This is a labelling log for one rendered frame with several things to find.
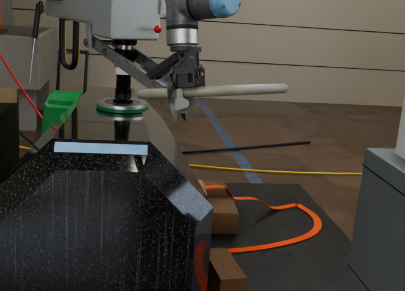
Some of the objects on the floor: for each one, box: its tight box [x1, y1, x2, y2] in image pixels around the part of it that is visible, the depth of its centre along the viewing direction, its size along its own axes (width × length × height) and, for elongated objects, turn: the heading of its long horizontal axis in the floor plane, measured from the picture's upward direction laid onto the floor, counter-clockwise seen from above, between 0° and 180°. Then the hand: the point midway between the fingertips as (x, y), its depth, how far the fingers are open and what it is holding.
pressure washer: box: [41, 48, 89, 136], centre depth 389 cm, size 35×35×87 cm
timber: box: [207, 248, 247, 291], centre depth 254 cm, size 30×12×12 cm, turn 179°
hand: (178, 116), depth 161 cm, fingers closed on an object, 5 cm apart
